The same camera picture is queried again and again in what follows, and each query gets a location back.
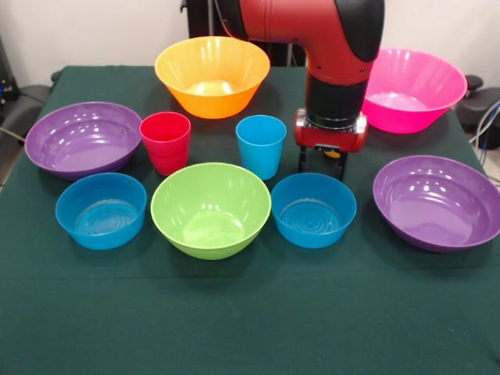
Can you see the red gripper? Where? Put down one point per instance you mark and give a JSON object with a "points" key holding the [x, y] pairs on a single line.
{"points": [[332, 136]]}

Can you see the blue cup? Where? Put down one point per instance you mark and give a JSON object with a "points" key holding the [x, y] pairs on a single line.
{"points": [[259, 156]]}

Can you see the blue bowl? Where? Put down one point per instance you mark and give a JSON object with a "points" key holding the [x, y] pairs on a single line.
{"points": [[312, 234], [97, 234]]}

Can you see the pink bowl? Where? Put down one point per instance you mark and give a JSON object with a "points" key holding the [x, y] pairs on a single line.
{"points": [[422, 113]]}

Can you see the orange bowl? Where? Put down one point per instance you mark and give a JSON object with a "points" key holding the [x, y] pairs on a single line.
{"points": [[211, 105]]}

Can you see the green bowl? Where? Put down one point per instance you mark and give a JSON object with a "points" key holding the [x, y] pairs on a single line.
{"points": [[211, 242]]}

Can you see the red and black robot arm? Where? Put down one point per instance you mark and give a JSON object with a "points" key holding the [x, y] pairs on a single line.
{"points": [[324, 39]]}

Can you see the black computer tower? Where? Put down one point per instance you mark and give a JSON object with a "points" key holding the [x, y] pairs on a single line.
{"points": [[8, 78]]}

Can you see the purple bowl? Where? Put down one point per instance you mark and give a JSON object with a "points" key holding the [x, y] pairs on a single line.
{"points": [[78, 148], [433, 211]]}

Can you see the red cup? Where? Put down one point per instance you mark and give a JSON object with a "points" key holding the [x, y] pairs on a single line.
{"points": [[166, 148]]}

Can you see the dark green tablecloth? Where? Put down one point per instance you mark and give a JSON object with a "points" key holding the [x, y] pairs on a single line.
{"points": [[250, 312]]}

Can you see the black knobbed device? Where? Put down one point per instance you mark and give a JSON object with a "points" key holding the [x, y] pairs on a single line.
{"points": [[488, 101]]}

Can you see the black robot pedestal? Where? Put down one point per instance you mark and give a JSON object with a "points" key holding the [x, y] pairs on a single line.
{"points": [[203, 19]]}

